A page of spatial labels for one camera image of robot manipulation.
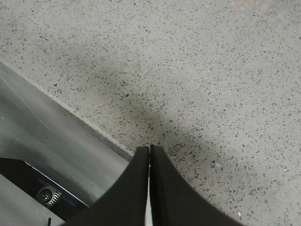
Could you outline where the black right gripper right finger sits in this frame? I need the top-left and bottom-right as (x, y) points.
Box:
(150, 145), (239, 226)

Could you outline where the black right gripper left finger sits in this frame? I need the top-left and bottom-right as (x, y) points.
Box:
(64, 147), (150, 226)

